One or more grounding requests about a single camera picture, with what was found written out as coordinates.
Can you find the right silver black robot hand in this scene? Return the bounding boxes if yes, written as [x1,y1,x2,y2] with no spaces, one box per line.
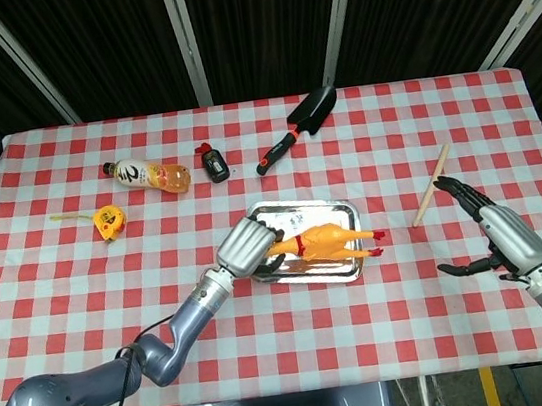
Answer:
[424,161,542,297]

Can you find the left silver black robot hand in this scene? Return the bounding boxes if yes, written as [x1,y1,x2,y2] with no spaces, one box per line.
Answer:
[210,211,291,283]

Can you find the yellow rubber chicken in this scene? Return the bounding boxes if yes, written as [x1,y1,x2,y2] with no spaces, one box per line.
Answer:
[260,215,389,272]

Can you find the silver metal tray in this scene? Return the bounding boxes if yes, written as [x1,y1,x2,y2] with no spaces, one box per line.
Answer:
[238,187,370,298]

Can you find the wooden stick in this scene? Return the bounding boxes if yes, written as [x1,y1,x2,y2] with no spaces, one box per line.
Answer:
[401,142,462,230]

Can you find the small black bottle red cap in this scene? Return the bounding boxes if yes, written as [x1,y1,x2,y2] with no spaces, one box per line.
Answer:
[193,139,234,187]

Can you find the red white checkered tablecloth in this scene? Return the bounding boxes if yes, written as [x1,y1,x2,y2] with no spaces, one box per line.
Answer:
[0,58,542,406]

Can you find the orange drink plastic bottle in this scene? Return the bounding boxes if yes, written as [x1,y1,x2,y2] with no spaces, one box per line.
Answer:
[102,149,196,207]

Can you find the black garden trowel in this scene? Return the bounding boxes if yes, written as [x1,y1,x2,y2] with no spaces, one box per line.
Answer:
[245,84,348,178]

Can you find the yellow tape measure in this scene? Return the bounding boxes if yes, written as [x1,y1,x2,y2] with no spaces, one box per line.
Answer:
[49,204,132,252]

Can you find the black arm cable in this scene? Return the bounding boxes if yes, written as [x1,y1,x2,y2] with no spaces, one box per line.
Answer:
[73,312,189,406]

